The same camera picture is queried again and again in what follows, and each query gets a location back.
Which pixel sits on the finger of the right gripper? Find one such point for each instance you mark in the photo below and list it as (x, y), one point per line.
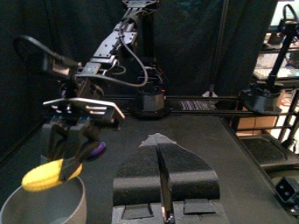
(69, 170)
(56, 140)

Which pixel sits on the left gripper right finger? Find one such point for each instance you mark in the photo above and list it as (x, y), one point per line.
(191, 180)

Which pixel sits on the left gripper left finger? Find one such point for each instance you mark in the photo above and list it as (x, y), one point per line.
(136, 180)

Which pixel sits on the yellow toy corn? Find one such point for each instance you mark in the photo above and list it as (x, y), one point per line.
(40, 178)

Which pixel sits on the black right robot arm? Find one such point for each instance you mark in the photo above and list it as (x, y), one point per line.
(149, 102)

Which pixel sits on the grey bowl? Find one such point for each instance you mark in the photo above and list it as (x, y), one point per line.
(46, 207)

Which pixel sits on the purple toy eggplant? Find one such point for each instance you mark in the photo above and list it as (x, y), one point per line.
(98, 148)

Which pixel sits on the black ribbed mat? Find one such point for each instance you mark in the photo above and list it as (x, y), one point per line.
(268, 151)

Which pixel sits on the brown cardboard box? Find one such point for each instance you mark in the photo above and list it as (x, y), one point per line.
(256, 122)

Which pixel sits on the black cloth backdrop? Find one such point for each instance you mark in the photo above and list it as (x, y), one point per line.
(183, 43)

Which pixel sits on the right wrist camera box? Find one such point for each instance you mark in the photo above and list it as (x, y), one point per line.
(57, 68)

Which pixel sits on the white frame bracket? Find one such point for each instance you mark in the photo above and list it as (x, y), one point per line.
(209, 94)

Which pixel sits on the black aluminium frame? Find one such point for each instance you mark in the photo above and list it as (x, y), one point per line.
(219, 43)

